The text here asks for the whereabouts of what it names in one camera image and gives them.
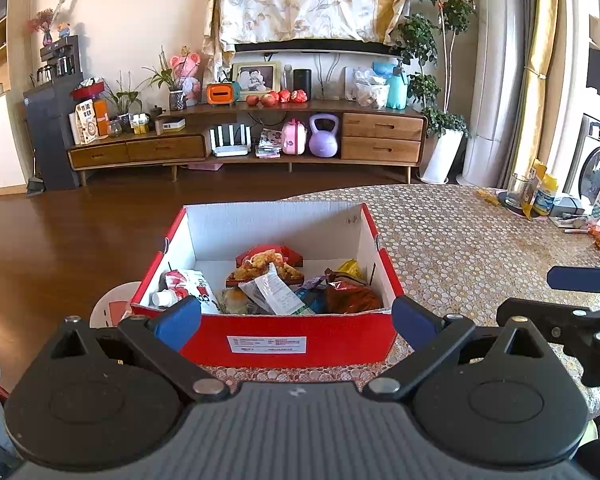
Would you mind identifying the purple kettlebell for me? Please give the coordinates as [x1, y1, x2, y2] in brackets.
[309, 113, 340, 158]

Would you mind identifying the glass cup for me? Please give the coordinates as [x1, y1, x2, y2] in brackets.
[505, 174, 529, 209]

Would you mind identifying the green orange pastry packet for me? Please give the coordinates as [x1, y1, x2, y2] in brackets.
[221, 287, 252, 315]

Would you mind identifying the washing machine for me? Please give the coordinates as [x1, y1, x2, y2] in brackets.
[562, 114, 600, 205]

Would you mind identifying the white red drink pouch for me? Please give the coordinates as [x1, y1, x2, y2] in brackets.
[150, 270, 221, 314]

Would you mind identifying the pink plush doll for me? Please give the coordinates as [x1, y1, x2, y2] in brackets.
[169, 46, 201, 107]

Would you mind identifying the white round stool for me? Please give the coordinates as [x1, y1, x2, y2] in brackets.
[88, 282, 140, 328]

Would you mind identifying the yellow snack packet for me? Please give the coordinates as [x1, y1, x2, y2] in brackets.
[337, 259, 366, 282]

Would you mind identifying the clear plastic bag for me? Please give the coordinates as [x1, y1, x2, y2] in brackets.
[353, 70, 389, 110]

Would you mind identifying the gold curtain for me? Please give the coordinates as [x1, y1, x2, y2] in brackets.
[504, 0, 559, 178]

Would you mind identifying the red apples row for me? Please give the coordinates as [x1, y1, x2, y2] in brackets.
[246, 89, 309, 107]

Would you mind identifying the small yellow wrapper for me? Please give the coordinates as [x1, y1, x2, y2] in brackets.
[477, 188, 500, 207]

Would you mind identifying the framed photo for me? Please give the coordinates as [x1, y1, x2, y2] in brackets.
[232, 62, 283, 101]

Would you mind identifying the blue snack bag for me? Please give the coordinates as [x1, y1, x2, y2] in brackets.
[296, 287, 327, 314]

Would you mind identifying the yellow sachet in cup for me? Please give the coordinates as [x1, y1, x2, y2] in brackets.
[520, 159, 546, 219]

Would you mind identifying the yellow lid wipes canister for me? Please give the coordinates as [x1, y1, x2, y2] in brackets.
[533, 174, 558, 217]

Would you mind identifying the teal water jug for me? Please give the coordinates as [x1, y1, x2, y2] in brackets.
[372, 62, 408, 110]

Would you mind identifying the white router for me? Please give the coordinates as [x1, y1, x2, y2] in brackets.
[209, 124, 251, 158]

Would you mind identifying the wooden tv cabinet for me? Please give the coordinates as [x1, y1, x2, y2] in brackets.
[68, 100, 427, 183]

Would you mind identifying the white snack wrapper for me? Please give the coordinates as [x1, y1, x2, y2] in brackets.
[238, 263, 313, 316]

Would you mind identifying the grey box on table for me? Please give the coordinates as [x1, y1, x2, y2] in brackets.
[550, 194, 584, 218]

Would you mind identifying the red cardboard box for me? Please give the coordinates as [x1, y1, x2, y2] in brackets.
[131, 202, 402, 368]

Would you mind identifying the orange radio box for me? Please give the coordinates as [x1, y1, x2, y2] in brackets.
[206, 82, 235, 105]

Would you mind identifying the stack of booklets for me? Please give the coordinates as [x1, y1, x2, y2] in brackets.
[254, 128, 283, 159]

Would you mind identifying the floral cloth cover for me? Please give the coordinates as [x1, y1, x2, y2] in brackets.
[202, 0, 408, 84]

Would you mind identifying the white standing air conditioner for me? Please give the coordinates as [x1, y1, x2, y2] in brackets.
[457, 0, 524, 188]

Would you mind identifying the black side cabinet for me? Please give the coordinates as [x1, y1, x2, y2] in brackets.
[23, 35, 84, 191]

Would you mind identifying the small purple candy packet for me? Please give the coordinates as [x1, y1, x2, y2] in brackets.
[302, 275, 327, 290]

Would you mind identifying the dark red foil bag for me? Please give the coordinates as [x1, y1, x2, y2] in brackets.
[325, 270, 382, 314]

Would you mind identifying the tv screen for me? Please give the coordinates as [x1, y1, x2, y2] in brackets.
[235, 39, 394, 56]

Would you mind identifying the black speaker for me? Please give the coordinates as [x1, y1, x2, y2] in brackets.
[292, 68, 312, 100]

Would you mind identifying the potted green tree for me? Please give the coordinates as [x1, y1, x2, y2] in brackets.
[396, 0, 476, 184]

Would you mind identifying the red chips bag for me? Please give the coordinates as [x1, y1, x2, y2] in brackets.
[225, 244, 304, 287]

